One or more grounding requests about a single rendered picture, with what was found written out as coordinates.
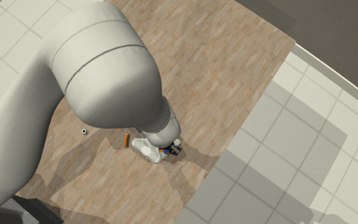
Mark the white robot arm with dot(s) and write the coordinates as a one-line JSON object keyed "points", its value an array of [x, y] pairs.
{"points": [[109, 79]]}

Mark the grey three-compartment bin rack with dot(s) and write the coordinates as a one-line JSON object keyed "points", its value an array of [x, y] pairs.
{"points": [[177, 142]]}

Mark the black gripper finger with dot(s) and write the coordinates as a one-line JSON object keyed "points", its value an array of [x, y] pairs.
{"points": [[174, 150]]}

